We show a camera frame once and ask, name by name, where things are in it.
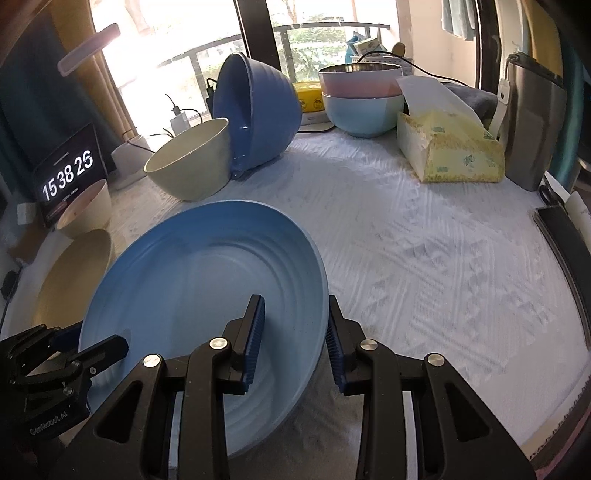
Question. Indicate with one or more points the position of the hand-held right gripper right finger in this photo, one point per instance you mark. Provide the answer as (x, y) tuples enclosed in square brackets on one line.
[(334, 350)]

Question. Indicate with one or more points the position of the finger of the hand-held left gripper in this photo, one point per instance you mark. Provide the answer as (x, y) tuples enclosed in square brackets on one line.
[(69, 337), (106, 350)]

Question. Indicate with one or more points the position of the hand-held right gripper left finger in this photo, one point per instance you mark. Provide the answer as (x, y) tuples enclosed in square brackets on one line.
[(254, 341)]

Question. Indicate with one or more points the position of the beige plate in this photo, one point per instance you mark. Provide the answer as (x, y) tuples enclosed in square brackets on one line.
[(74, 277)]

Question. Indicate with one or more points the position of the light blue plate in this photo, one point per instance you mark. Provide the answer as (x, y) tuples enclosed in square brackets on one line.
[(207, 267)]

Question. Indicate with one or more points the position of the pink strawberry print bowl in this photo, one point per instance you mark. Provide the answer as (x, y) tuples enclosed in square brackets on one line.
[(92, 203)]

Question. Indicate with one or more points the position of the pale green bowl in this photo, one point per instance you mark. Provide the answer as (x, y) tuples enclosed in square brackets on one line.
[(203, 180)]

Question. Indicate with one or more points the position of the dark blue bowl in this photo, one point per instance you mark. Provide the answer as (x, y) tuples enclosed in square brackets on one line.
[(268, 115)]

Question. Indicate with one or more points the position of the small cardboard box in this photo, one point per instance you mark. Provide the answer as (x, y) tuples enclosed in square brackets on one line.
[(27, 240)]

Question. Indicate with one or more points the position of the small white box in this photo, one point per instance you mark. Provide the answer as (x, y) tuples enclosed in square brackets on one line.
[(25, 212)]

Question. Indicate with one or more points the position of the black tablet clock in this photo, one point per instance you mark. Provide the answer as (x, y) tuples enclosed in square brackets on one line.
[(69, 170)]

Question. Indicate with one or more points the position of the white lamp base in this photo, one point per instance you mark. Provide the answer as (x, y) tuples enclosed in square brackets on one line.
[(127, 161)]

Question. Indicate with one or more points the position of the white wipes packet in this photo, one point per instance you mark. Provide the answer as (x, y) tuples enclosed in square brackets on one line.
[(316, 121)]

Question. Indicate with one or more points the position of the yellow tissue box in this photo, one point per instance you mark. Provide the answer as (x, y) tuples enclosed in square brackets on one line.
[(452, 152)]

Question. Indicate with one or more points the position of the white charger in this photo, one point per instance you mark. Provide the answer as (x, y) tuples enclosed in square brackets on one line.
[(179, 121)]

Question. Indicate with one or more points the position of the yellow curtain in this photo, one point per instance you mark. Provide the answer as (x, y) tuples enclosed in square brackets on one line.
[(115, 101)]

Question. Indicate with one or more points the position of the teal curtain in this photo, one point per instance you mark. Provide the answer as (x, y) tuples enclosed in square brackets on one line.
[(27, 92)]

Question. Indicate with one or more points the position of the yellow wipes packet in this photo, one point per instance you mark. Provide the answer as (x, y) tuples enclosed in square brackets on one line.
[(309, 97)]

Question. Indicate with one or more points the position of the grey cloth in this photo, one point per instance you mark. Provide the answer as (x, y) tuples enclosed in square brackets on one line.
[(475, 99)]

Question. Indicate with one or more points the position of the white lamp head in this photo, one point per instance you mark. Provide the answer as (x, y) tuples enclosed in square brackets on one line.
[(87, 48)]

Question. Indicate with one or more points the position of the white perforated basket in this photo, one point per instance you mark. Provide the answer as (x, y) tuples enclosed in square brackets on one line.
[(406, 64)]

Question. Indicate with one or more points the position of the grey bag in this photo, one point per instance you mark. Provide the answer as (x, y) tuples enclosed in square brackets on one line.
[(531, 124)]

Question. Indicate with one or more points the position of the white carton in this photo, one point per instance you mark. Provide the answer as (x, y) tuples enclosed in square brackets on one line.
[(371, 46)]

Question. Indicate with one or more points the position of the blue plastic package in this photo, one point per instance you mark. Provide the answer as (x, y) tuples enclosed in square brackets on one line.
[(353, 44)]

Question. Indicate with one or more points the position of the hanging pale blue towel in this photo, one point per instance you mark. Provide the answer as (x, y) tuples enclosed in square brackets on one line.
[(457, 18)]

